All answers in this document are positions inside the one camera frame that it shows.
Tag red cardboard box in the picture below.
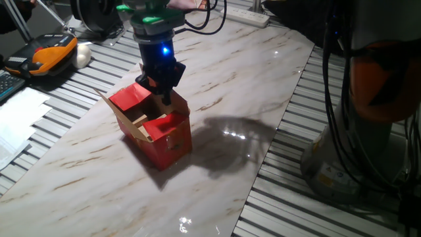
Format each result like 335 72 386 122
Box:
94 82 193 171

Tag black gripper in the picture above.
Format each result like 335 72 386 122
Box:
135 39 187 107

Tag black keyboard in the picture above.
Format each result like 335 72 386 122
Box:
0 70 26 102

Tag pink cloth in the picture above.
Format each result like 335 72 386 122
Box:
167 0 209 11

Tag white power strip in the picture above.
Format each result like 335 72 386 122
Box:
219 5 270 29

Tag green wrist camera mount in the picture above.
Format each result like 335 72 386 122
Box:
116 3 186 36

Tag orange black teach pendant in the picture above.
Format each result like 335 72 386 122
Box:
3 32 79 79

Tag black round spool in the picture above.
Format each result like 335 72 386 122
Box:
70 0 124 34

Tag marble pattern board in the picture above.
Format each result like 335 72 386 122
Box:
0 9 315 237

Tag white paper sheets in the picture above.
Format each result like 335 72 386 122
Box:
0 87 53 171

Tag white round object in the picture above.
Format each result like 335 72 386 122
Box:
71 43 92 69

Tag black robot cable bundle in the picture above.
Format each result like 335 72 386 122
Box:
174 0 421 231

